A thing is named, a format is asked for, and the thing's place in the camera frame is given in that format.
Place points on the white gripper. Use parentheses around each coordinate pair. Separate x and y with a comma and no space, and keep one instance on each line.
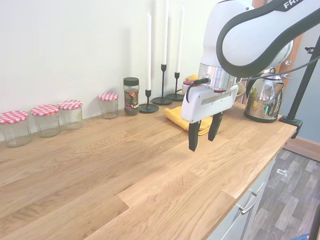
(205,107)

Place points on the yellow cleaning cloth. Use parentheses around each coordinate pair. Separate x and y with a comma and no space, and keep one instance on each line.
(175,115)

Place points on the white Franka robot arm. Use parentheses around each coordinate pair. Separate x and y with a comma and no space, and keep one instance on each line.
(237,37)

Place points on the medium black candle holder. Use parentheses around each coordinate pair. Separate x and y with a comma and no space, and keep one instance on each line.
(175,96)

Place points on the tall black candle holder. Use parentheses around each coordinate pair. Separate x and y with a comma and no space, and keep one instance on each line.
(162,100)

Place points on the wooden fruit bowl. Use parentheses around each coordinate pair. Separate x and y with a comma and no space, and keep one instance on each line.
(241,91)

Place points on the yellow lemon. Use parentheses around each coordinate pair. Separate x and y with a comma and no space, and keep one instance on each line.
(192,78)

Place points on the short black candle holder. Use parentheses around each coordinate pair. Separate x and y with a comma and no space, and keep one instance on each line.
(148,108)

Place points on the shiny steel kettle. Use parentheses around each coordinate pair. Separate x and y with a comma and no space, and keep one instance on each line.
(265,105)

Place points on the black-lidded spice jar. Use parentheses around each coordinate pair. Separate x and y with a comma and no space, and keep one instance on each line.
(131,100)

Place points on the small white plastic piece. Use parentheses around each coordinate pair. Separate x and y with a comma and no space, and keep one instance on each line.
(282,172)

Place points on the white taper candle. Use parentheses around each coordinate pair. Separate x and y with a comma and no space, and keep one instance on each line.
(178,45)
(148,50)
(164,32)

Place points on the white kitchen cabinet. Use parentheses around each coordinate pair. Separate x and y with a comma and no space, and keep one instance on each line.
(232,225)

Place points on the glass jar red checkered lid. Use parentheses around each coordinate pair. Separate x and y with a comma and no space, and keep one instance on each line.
(109,107)
(15,132)
(46,125)
(71,117)

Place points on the silver door knob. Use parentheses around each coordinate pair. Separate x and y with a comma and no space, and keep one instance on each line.
(289,63)

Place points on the brown wooden door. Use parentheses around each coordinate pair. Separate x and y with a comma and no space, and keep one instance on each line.
(297,50)

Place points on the black clamp camera stand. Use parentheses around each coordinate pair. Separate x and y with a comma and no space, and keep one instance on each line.
(291,120)

